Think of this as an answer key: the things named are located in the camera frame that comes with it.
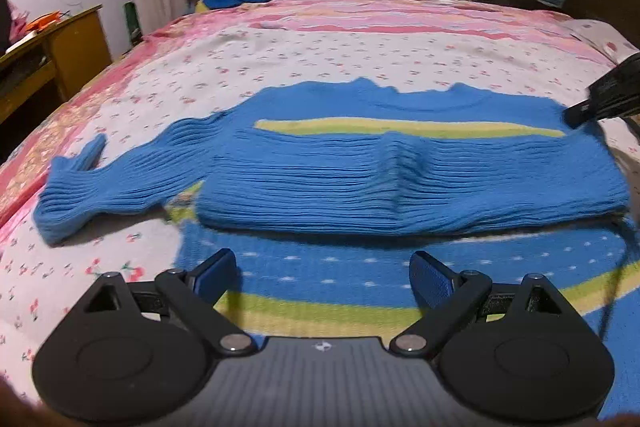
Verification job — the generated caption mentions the orange object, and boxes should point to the orange object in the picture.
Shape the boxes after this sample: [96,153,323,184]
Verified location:
[22,11,68,32]

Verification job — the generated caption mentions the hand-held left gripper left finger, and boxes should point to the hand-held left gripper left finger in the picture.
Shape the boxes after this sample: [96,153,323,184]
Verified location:
[80,248,257,356]

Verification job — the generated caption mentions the blue ribbed knit sweater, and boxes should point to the blue ribbed knit sweater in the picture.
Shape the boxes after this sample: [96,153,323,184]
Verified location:
[32,77,631,245]

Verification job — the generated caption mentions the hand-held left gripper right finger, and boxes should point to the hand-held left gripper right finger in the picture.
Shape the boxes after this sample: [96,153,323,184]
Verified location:
[389,251,571,356]

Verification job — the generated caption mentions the yellow wooden desk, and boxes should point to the yellow wooden desk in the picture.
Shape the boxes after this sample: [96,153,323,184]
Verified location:
[0,4,113,122]

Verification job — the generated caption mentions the pink floral bed sheet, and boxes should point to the pink floral bed sheet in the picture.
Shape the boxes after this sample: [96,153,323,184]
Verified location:
[0,0,640,427]

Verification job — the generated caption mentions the white floral pillow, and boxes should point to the white floral pillow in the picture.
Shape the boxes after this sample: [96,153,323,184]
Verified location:
[565,19,640,68]

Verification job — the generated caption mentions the pink artificial flowers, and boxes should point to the pink artificial flowers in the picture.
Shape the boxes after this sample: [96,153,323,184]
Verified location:
[10,4,32,42]

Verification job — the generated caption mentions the blue dotted knit cloth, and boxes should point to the blue dotted knit cloth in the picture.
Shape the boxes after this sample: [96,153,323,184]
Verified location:
[165,179,640,423]

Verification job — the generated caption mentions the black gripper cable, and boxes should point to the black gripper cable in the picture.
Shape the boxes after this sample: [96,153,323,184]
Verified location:
[592,119,640,350]

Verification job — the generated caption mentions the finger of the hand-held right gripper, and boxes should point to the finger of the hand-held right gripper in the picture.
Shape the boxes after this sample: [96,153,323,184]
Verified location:
[562,52,640,128]

